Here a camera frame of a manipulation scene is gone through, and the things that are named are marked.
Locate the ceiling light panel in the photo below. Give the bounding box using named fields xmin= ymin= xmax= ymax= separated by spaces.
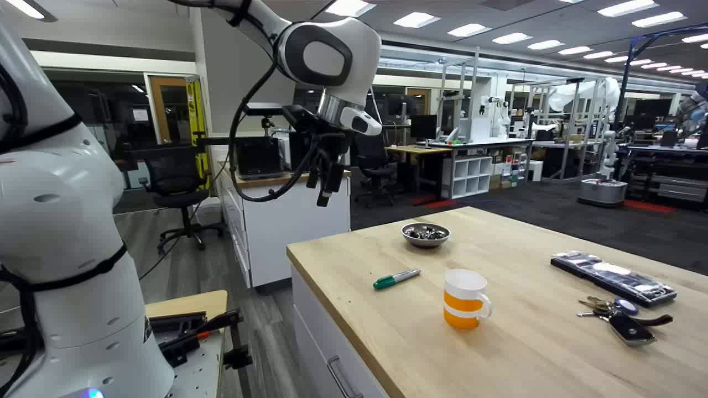
xmin=594 ymin=0 xmax=660 ymax=21
xmin=392 ymin=9 xmax=442 ymax=30
xmin=446 ymin=23 xmax=491 ymax=39
xmin=631 ymin=9 xmax=687 ymax=30

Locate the white counter cabinet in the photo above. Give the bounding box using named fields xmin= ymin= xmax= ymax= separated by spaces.
xmin=215 ymin=165 xmax=354 ymax=290

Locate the wooden background desk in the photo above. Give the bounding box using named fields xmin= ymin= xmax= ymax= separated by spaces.
xmin=384 ymin=141 xmax=454 ymax=194

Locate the white and orange mug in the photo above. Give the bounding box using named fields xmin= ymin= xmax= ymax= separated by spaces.
xmin=442 ymin=268 xmax=496 ymax=332

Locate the yellow door frame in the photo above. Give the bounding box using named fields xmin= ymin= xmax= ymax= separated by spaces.
xmin=181 ymin=75 xmax=213 ymax=187

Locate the red floor mat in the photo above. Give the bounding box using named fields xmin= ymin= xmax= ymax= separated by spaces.
xmin=622 ymin=197 xmax=677 ymax=216

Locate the black office chair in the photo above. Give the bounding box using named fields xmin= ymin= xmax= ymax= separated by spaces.
xmin=126 ymin=141 xmax=226 ymax=257

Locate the metal bowl with small parts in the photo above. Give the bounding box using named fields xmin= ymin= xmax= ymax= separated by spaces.
xmin=400 ymin=221 xmax=451 ymax=250

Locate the key bunch with black fob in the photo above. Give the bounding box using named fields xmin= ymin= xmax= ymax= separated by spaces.
xmin=576 ymin=294 xmax=675 ymax=350

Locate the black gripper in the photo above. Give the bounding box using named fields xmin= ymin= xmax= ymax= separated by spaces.
xmin=292 ymin=108 xmax=355 ymax=211

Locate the black monitor on counter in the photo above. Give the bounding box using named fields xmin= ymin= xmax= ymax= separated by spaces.
xmin=231 ymin=134 xmax=288 ymax=184

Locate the white cubby shelf unit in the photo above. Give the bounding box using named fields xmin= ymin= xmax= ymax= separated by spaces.
xmin=441 ymin=152 xmax=496 ymax=202

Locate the black flat remote pack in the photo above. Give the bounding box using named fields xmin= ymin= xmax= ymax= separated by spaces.
xmin=548 ymin=250 xmax=678 ymax=308

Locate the white table base cabinet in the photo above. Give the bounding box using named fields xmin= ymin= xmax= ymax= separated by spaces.
xmin=290 ymin=264 xmax=392 ymax=398

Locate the black bar clamp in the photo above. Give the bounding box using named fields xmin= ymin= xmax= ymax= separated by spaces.
xmin=146 ymin=308 xmax=254 ymax=371

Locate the green capped grey marker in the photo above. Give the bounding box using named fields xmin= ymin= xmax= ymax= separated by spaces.
xmin=372 ymin=265 xmax=422 ymax=292

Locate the small wooden side table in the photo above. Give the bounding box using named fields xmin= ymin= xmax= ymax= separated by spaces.
xmin=142 ymin=288 xmax=231 ymax=398

